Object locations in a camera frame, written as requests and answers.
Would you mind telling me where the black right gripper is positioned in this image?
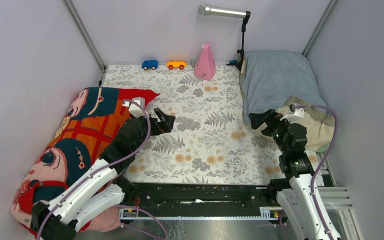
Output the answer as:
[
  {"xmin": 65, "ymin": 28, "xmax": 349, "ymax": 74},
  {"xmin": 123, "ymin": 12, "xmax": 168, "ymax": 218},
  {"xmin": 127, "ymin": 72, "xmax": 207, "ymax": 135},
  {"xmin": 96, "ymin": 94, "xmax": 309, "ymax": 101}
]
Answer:
[{"xmin": 248, "ymin": 109, "xmax": 294, "ymax": 155}]

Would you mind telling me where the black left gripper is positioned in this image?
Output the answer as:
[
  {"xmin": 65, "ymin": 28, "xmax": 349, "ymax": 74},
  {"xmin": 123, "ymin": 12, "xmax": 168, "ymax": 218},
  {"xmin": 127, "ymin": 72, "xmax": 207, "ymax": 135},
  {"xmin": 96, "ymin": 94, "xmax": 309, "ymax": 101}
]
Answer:
[{"xmin": 130, "ymin": 107, "xmax": 175, "ymax": 154}]

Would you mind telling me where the red patterned pillowcase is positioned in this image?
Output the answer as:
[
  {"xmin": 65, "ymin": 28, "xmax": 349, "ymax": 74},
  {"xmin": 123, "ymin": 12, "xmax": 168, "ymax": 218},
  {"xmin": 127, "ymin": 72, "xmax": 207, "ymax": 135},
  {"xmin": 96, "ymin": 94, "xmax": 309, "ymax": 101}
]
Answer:
[{"xmin": 11, "ymin": 87, "xmax": 158, "ymax": 230}]

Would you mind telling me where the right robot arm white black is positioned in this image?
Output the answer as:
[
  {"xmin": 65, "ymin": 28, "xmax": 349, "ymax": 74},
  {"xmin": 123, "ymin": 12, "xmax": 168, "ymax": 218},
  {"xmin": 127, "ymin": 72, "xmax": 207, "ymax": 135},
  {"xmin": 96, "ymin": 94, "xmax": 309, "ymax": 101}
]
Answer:
[{"xmin": 249, "ymin": 109, "xmax": 342, "ymax": 240}]

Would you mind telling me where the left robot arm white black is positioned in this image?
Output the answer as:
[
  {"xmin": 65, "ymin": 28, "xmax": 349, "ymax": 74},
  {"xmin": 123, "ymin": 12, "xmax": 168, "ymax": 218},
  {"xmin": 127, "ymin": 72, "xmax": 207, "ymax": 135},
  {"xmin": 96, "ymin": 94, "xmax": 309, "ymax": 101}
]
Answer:
[{"xmin": 31, "ymin": 108, "xmax": 176, "ymax": 240}]

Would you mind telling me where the blue and beige pillow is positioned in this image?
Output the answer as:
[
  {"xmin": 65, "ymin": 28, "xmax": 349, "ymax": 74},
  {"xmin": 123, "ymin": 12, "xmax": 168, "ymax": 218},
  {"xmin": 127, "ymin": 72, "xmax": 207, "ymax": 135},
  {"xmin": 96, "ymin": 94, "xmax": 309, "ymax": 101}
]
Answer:
[{"xmin": 239, "ymin": 50, "xmax": 335, "ymax": 153}]

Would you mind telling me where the floral table mat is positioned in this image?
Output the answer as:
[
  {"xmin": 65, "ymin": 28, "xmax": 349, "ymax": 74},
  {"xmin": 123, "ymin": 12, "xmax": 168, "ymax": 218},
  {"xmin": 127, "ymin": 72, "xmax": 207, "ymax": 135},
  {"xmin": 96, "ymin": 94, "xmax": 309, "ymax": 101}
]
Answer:
[{"xmin": 102, "ymin": 64, "xmax": 284, "ymax": 185}]

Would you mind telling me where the blue toy car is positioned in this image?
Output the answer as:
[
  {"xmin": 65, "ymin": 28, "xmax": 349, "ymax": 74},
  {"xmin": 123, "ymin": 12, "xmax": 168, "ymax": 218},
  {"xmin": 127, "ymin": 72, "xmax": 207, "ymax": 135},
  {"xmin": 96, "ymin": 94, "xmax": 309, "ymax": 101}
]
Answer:
[{"xmin": 141, "ymin": 59, "xmax": 159, "ymax": 70}]

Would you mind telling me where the orange toy car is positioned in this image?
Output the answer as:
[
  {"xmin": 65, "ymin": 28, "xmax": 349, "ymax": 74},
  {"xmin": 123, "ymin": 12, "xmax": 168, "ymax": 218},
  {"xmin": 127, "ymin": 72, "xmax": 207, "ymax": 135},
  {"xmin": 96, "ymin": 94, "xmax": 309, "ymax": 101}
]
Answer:
[{"xmin": 166, "ymin": 61, "xmax": 187, "ymax": 70}]

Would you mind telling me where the pink metronome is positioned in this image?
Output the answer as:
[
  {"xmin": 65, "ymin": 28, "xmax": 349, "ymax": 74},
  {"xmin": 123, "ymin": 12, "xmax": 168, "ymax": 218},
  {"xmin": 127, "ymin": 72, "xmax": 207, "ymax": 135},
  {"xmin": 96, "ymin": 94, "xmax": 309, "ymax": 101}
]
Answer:
[{"xmin": 194, "ymin": 43, "xmax": 216, "ymax": 81}]

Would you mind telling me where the silver lamp on black stand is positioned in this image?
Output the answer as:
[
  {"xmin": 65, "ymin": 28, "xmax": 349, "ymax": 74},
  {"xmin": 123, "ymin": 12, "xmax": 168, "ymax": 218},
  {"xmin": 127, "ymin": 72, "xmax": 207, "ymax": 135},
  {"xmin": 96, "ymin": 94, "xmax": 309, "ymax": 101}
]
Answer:
[{"xmin": 197, "ymin": 3, "xmax": 252, "ymax": 71}]

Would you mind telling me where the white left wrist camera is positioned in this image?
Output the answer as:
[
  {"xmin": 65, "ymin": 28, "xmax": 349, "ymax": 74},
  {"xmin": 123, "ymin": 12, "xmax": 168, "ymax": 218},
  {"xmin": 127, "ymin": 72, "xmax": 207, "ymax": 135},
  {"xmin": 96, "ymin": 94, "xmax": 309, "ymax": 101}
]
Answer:
[{"xmin": 122, "ymin": 97, "xmax": 146, "ymax": 118}]

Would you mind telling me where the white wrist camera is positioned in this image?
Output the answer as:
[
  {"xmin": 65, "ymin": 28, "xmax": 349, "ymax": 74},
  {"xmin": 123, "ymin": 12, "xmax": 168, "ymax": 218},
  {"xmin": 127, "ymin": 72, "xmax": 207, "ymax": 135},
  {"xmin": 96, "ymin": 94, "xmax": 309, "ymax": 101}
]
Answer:
[
  {"xmin": 280, "ymin": 103, "xmax": 305, "ymax": 121},
  {"xmin": 122, "ymin": 97, "xmax": 146, "ymax": 118}
]

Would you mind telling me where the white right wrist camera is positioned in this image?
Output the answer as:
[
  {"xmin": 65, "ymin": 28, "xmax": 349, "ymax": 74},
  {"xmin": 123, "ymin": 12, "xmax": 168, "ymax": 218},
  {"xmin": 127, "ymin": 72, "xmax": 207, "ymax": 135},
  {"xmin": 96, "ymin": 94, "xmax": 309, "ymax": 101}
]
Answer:
[{"xmin": 280, "ymin": 103, "xmax": 305, "ymax": 121}]

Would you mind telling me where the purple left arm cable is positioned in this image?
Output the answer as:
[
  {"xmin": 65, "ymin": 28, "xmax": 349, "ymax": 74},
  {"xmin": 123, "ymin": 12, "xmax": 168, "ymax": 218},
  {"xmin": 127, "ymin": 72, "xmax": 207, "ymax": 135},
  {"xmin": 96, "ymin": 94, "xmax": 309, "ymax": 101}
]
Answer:
[{"xmin": 35, "ymin": 98, "xmax": 170, "ymax": 240}]

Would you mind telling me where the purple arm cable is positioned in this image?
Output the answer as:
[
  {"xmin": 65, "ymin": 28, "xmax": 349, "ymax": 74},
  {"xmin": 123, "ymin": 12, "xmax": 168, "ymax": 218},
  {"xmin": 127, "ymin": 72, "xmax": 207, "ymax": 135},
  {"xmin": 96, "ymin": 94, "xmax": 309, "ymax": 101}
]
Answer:
[
  {"xmin": 289, "ymin": 103, "xmax": 339, "ymax": 240},
  {"xmin": 35, "ymin": 98, "xmax": 170, "ymax": 240}
]

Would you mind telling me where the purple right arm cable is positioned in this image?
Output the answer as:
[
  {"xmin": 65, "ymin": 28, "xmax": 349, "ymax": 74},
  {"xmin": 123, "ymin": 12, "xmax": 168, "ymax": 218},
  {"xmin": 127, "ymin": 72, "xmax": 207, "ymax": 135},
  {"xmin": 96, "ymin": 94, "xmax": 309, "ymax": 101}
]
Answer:
[{"xmin": 289, "ymin": 103, "xmax": 339, "ymax": 240}]

